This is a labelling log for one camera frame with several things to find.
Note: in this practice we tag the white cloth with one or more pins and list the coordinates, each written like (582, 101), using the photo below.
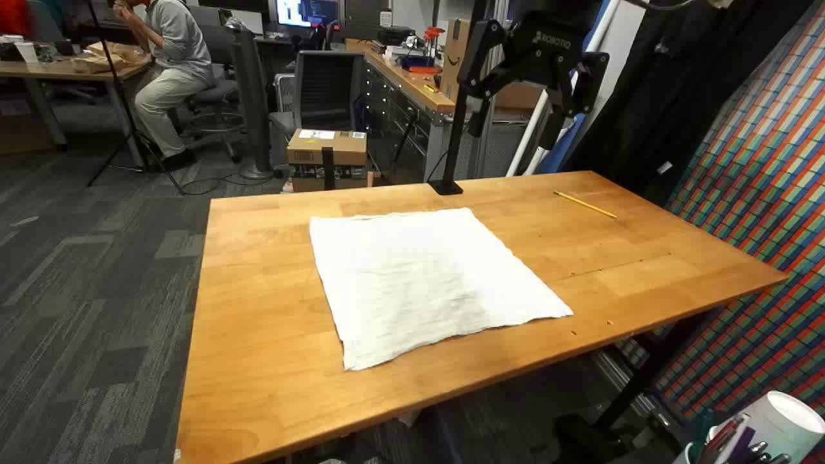
(422, 285)

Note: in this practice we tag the workbench with drawers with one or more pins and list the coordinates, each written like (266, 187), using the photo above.
(395, 111)

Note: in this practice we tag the large cardboard box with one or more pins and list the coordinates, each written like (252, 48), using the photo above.
(516, 94)

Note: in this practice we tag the yellow pencil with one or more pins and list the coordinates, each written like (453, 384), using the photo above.
(583, 205)

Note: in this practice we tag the blue leaning board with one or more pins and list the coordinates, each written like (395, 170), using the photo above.
(563, 142)

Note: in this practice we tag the grey office chair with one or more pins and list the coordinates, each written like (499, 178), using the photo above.
(215, 94)

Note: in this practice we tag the computer monitor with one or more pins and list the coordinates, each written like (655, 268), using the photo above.
(298, 10)

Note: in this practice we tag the black fabric drape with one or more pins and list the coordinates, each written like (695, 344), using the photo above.
(670, 85)

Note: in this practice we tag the seated person in grey shirt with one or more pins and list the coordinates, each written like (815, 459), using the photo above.
(175, 43)

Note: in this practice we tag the black tripod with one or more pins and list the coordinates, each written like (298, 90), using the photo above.
(120, 94)

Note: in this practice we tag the colourful patterned panel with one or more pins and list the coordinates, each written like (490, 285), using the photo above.
(763, 215)

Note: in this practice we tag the round wooden table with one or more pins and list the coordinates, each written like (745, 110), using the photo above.
(53, 67)

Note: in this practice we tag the white paper cup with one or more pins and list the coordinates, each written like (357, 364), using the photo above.
(776, 427)

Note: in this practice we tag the black camera stand pole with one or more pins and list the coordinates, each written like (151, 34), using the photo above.
(454, 146)

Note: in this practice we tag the short black post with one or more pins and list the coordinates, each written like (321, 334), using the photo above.
(329, 170)

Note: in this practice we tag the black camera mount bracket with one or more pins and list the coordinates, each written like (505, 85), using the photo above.
(542, 52)

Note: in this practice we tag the black table leg frame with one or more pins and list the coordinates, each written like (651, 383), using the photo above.
(636, 387)

